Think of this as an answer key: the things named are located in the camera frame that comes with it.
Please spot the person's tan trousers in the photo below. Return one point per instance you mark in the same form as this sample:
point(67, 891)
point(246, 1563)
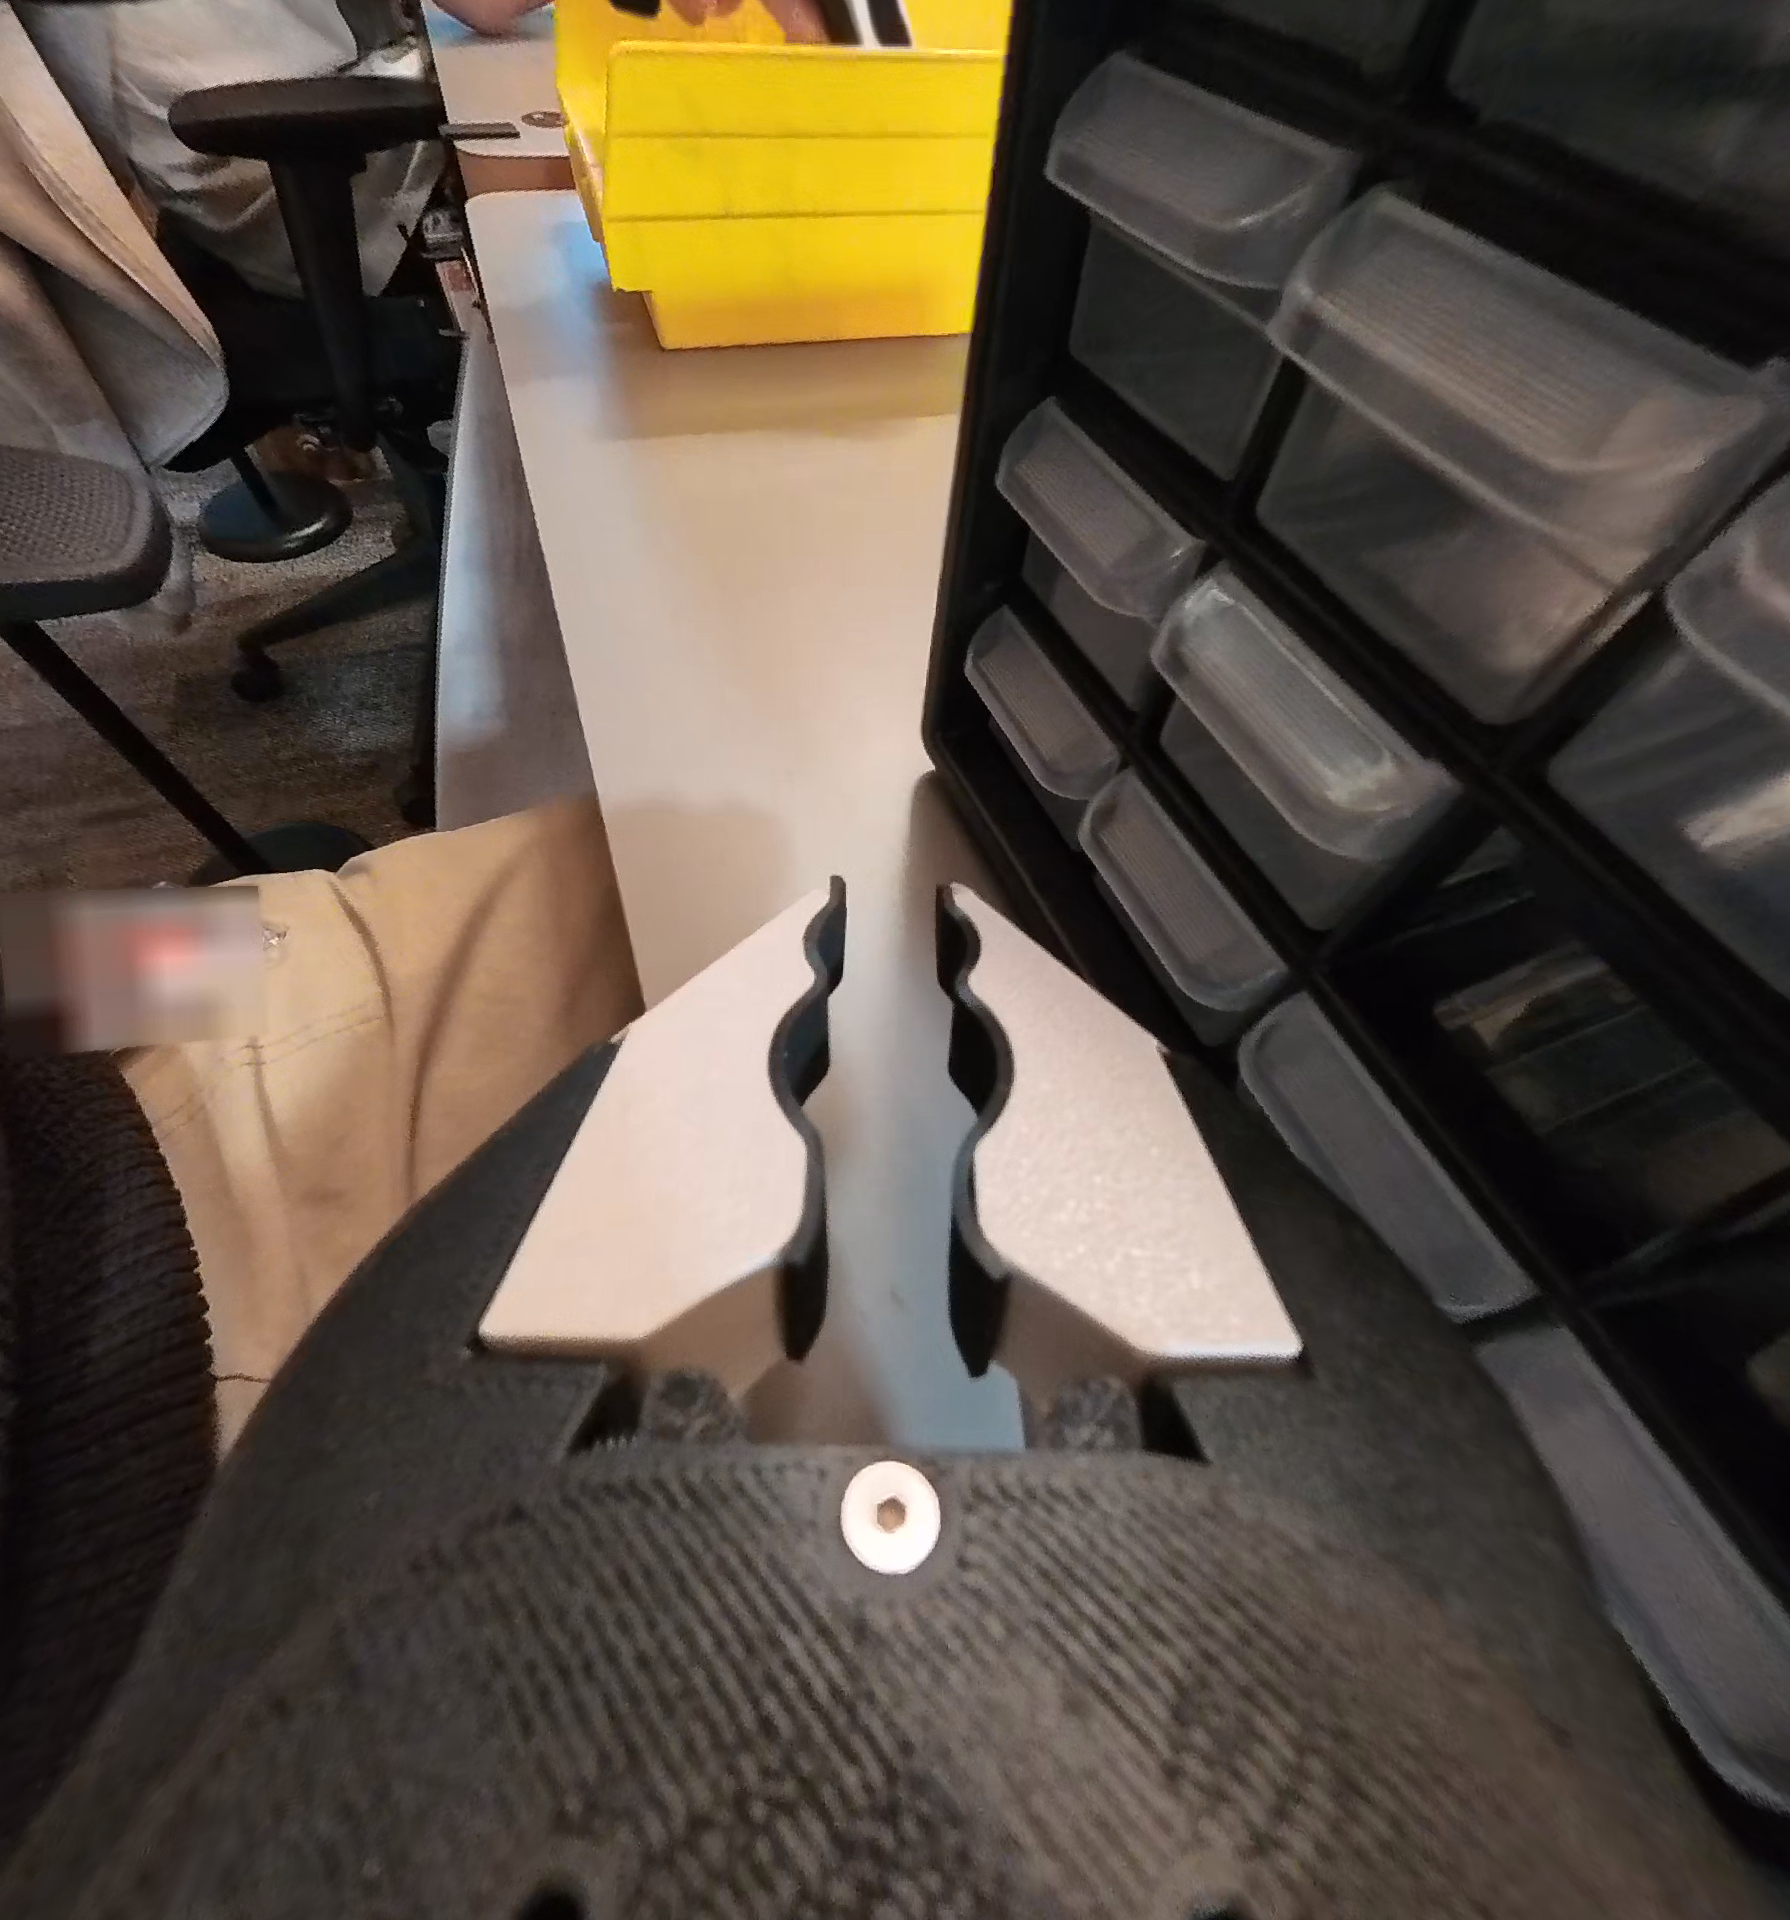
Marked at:
point(429, 1050)

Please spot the black drawer cabinet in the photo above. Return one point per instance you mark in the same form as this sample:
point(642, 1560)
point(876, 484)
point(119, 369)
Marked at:
point(1509, 811)

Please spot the yellow plastic bin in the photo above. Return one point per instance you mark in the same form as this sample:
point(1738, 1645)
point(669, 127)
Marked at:
point(790, 193)

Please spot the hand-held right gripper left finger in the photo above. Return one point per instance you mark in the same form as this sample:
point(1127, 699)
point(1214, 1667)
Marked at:
point(653, 1170)

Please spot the black office chair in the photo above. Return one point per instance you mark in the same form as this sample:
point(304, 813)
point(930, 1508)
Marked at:
point(318, 193)
point(24, 523)

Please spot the grey jacket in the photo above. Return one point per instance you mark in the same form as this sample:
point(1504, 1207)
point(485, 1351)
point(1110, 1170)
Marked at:
point(56, 239)

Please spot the set of clear cabinet drawers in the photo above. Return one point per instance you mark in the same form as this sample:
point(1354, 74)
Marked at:
point(1509, 390)

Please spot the person's dark knit sweater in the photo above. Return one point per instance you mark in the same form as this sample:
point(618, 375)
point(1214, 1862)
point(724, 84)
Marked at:
point(56, 1348)

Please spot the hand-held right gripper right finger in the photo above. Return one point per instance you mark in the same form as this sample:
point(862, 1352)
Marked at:
point(1135, 1200)

